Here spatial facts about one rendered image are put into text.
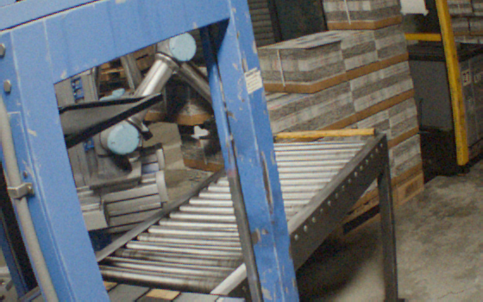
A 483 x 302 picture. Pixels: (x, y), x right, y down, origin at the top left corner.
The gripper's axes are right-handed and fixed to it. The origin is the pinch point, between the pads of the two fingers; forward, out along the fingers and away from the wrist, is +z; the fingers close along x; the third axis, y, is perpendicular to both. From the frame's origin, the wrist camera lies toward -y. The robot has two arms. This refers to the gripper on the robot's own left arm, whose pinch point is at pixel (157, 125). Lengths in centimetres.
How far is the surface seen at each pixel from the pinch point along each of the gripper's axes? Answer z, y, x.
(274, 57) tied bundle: 21, 5, 67
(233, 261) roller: 150, 14, -86
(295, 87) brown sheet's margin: 33, -10, 63
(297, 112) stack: 42, -17, 50
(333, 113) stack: 44, -29, 72
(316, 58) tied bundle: 43, 2, 74
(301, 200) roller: 135, 5, -44
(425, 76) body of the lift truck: 32, -58, 184
